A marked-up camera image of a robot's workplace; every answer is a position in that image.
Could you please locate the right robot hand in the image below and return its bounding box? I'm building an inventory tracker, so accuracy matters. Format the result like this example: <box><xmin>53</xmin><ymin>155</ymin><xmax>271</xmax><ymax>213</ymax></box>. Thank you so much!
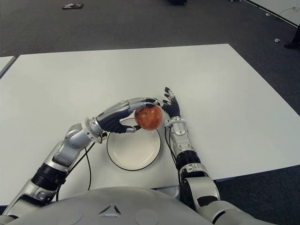
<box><xmin>161</xmin><ymin>86</ymin><xmax>182</xmax><ymax>119</ymax></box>

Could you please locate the dark shoe of person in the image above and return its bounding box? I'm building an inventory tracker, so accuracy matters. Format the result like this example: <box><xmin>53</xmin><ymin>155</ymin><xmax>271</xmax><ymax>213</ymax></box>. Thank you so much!
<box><xmin>284</xmin><ymin>24</ymin><xmax>300</xmax><ymax>50</ymax></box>

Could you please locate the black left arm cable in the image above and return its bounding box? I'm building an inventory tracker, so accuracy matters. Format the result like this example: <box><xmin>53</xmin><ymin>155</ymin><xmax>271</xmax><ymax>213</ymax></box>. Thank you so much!
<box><xmin>55</xmin><ymin>140</ymin><xmax>104</xmax><ymax>203</ymax></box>

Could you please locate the white plate with black rim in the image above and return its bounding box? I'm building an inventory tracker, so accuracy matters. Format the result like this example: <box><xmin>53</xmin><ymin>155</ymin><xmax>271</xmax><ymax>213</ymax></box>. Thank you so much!
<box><xmin>106</xmin><ymin>118</ymin><xmax>162</xmax><ymax>171</ymax></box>

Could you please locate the white table with cable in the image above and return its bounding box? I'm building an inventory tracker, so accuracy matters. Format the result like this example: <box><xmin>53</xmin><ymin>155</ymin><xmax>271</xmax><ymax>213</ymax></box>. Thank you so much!
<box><xmin>245</xmin><ymin>0</ymin><xmax>300</xmax><ymax>26</ymax></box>

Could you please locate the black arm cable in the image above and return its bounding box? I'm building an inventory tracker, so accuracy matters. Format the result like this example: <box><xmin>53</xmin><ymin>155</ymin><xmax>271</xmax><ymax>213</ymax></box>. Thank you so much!
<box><xmin>164</xmin><ymin>126</ymin><xmax>183</xmax><ymax>188</ymax></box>
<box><xmin>55</xmin><ymin>140</ymin><xmax>104</xmax><ymax>203</ymax></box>

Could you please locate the dark red flat floor item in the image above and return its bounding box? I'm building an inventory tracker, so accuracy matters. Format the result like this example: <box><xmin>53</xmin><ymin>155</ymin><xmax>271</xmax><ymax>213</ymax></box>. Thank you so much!
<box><xmin>62</xmin><ymin>2</ymin><xmax>84</xmax><ymax>10</ymax></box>

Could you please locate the red yellow apple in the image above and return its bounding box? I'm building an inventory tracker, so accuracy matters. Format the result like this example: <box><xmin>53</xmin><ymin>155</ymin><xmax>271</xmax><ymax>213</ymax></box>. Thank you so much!
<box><xmin>134</xmin><ymin>104</ymin><xmax>163</xmax><ymax>131</ymax></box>

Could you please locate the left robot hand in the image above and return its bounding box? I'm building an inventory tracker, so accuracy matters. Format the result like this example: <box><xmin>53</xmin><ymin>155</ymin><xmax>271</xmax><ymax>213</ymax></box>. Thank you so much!
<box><xmin>93</xmin><ymin>97</ymin><xmax>163</xmax><ymax>135</ymax></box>

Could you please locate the grey robot torso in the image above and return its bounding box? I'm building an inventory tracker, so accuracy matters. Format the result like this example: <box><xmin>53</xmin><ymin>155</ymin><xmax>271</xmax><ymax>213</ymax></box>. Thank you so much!
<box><xmin>13</xmin><ymin>186</ymin><xmax>213</xmax><ymax>225</ymax></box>

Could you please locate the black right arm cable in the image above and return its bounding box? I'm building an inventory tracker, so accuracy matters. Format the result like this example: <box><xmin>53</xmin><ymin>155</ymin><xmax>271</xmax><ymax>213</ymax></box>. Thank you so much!
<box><xmin>164</xmin><ymin>126</ymin><xmax>183</xmax><ymax>188</ymax></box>

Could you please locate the white side table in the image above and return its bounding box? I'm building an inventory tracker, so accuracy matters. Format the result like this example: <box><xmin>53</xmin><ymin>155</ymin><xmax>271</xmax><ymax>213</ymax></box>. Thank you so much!
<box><xmin>0</xmin><ymin>55</ymin><xmax>16</xmax><ymax>78</ymax></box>

